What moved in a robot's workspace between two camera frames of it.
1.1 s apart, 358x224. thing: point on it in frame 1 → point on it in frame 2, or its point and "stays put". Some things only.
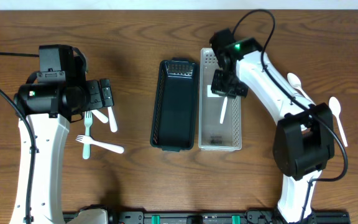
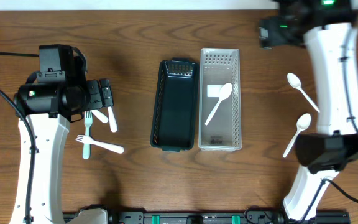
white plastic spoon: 224,110 → 225,92
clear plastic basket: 214,136 stays put
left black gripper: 106,93 stays put
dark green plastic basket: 173,121 stays put
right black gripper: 217,88 → 278,32
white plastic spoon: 294,82 stays put
